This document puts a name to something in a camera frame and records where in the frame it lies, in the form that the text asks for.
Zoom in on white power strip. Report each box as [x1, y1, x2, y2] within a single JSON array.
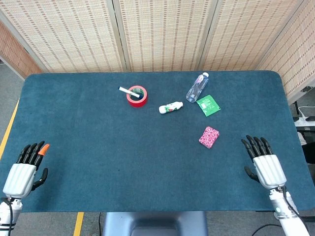
[[294, 116, 315, 124]]

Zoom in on white marker pen blue cap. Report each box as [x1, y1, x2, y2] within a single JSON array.
[[118, 86, 142, 98]]

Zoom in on black floor cable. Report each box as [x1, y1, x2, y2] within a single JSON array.
[[251, 223, 287, 236]]

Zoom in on small white bottle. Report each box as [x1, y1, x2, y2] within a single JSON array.
[[158, 101, 184, 115]]

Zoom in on beige woven screen panel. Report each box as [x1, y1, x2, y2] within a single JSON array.
[[112, 0, 218, 73], [198, 0, 306, 72], [255, 0, 315, 105], [0, 0, 124, 73]]

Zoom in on brown woven screen panel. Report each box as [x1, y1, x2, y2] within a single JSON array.
[[0, 21, 43, 80]]

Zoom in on blue felt table cover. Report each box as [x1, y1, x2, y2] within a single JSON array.
[[0, 70, 315, 213]]

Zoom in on left robot hand orange fingertip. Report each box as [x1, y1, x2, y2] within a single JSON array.
[[2, 140, 51, 199]]

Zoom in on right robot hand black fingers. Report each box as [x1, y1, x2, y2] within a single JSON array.
[[241, 135, 287, 190]]

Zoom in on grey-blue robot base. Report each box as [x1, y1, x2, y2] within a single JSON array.
[[102, 211, 209, 236]]

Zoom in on green foil packet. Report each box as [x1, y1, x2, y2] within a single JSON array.
[[196, 94, 221, 117]]

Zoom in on white power cable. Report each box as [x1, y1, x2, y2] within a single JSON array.
[[298, 106, 315, 118]]

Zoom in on clear plastic water bottle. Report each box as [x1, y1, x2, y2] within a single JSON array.
[[186, 72, 210, 103]]

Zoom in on red tape roll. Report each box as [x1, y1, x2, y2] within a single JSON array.
[[126, 85, 149, 108]]

